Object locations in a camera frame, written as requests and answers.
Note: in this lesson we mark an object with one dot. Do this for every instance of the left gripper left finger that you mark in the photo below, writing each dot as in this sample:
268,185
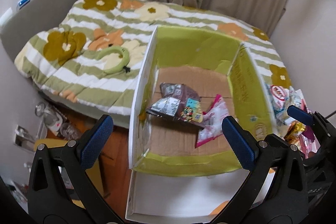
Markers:
60,191

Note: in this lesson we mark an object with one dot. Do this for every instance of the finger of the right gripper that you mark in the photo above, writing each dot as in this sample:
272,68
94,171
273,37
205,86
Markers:
278,148
302,115

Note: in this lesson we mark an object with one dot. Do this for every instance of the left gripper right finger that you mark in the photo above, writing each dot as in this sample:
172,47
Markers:
275,190

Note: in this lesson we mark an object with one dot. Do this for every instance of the white red shrimp flakes bag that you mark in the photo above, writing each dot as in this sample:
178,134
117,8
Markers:
281,98

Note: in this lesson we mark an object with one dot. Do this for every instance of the pink white snack bag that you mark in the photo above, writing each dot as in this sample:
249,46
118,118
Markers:
213,121

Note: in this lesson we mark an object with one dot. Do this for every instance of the brown purple snack bag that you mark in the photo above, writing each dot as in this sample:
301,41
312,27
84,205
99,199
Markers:
178,103

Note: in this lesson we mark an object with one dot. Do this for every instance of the gold chocolate snack bag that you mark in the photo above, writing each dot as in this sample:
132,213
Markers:
295,130

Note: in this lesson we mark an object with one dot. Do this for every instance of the pink striped snack bag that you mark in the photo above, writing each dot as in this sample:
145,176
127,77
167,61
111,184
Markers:
308,147

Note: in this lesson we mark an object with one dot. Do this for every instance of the fruit print tablecloth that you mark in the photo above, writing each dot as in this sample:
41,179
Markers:
161,199

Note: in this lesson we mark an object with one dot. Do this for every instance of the green cardboard box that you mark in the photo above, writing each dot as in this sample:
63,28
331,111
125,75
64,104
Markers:
189,80

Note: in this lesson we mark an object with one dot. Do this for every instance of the floral striped quilt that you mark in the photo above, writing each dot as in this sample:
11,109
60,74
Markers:
91,60

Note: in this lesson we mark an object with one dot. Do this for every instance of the grey headboard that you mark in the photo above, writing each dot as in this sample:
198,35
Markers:
36,16

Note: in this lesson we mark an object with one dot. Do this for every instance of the blue white small device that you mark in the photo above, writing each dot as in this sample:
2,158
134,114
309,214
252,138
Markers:
22,4

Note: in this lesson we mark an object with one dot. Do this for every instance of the wall power outlet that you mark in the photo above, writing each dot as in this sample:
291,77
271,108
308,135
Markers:
23,139

